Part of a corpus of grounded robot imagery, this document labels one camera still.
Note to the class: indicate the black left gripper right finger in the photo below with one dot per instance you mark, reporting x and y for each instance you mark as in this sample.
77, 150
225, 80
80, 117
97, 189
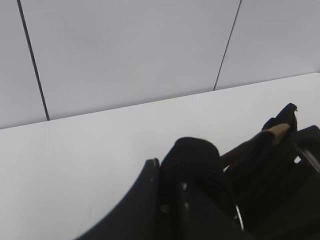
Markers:
306, 143

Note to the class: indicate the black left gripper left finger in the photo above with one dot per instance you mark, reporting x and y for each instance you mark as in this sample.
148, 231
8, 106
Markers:
135, 216

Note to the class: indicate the black tote bag tan handles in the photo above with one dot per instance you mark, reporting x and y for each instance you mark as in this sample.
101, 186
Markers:
260, 190

